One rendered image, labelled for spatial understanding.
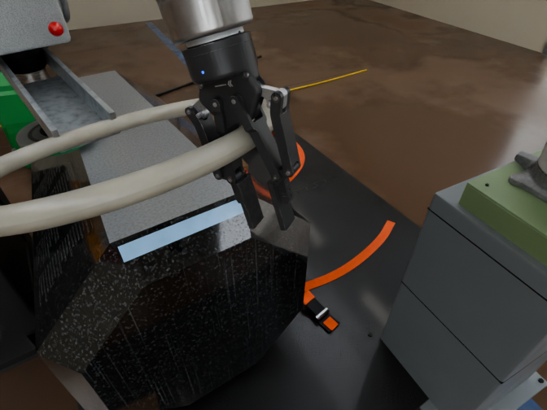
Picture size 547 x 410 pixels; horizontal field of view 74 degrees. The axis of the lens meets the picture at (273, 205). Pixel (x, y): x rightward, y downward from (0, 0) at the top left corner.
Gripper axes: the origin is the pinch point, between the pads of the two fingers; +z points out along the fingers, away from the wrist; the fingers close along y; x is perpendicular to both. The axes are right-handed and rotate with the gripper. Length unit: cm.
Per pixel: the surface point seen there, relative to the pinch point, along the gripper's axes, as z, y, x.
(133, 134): 1, 73, -44
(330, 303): 99, 35, -75
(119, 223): 12, 50, -10
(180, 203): 14.0, 41.4, -22.5
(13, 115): -8, 231, -91
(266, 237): 31, 27, -33
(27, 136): -8, 92, -23
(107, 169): 5, 67, -26
